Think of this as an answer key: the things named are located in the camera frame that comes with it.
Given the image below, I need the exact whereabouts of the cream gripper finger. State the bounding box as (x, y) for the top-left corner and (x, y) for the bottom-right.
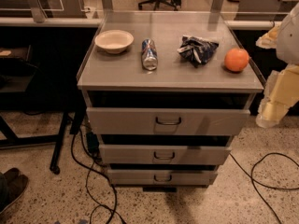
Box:
(256, 25), (280, 49)
(256, 64), (299, 128)

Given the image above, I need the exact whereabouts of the grey top drawer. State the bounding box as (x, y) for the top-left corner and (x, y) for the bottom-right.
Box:
(87, 107), (249, 136)

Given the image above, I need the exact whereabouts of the grey drawer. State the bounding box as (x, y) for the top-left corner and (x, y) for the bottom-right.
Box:
(100, 145), (231, 165)
(87, 107), (249, 136)
(107, 169), (218, 186)

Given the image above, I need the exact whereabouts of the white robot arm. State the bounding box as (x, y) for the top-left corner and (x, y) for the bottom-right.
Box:
(256, 5), (299, 128)

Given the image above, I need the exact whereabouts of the grey drawer cabinet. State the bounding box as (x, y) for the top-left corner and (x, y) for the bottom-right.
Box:
(76, 10), (267, 193)

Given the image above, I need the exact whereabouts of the grey middle drawer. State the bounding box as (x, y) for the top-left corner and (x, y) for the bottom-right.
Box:
(100, 145), (231, 165)

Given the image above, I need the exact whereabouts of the grey bottom drawer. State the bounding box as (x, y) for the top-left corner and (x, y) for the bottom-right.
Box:
(107, 169), (218, 186)

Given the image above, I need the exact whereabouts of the orange fruit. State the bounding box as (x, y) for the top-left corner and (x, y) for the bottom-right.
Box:
(224, 48), (249, 72)

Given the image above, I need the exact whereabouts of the crumpled blue chip bag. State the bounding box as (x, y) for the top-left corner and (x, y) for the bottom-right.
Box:
(178, 35), (219, 68)

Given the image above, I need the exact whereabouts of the blue silver drink can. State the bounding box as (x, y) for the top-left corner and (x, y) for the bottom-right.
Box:
(141, 38), (158, 71)

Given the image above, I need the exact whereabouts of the white bowl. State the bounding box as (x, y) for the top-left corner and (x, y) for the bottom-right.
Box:
(94, 30), (134, 54)

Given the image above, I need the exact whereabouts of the black power adapter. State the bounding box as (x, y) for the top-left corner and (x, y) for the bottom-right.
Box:
(86, 133), (99, 154)

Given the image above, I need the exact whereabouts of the dark brown shoe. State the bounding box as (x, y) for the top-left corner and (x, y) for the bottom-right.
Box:
(0, 168), (29, 213)

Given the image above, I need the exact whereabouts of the black floor cable right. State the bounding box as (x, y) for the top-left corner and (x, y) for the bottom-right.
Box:
(229, 152), (299, 224)

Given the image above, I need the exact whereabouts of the black floor cable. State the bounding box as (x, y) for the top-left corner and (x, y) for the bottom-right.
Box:
(70, 121), (127, 224)
(229, 152), (299, 224)

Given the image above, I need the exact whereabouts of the black floor cable left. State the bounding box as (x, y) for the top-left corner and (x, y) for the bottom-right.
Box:
(70, 121), (127, 224)

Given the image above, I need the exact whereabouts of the black table frame left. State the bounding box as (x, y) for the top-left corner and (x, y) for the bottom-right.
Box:
(0, 46), (88, 175)

